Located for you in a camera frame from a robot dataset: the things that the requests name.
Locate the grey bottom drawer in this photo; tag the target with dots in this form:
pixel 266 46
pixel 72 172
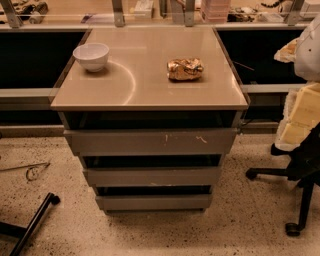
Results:
pixel 152 202

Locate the crumpled gold chip bag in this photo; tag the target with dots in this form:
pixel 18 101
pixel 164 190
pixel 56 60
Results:
pixel 184 69

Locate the grey drawer cabinet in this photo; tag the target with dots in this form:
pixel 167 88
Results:
pixel 133 92

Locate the black office chair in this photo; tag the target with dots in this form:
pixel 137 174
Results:
pixel 304 167

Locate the grey drawer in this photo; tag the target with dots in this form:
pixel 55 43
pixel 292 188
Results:
pixel 152 202
pixel 126 177
pixel 150 142

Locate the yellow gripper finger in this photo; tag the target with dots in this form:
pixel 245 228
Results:
pixel 287 53

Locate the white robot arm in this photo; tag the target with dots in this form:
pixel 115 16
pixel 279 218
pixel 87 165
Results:
pixel 304 52

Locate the pink plastic box stack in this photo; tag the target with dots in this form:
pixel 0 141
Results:
pixel 215 11

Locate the grey top drawer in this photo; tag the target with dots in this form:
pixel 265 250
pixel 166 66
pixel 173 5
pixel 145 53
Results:
pixel 150 142

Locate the white ceramic bowl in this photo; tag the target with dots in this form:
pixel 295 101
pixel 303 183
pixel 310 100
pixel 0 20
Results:
pixel 92 56

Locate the black chair leg left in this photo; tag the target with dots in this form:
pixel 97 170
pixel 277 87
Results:
pixel 22 234

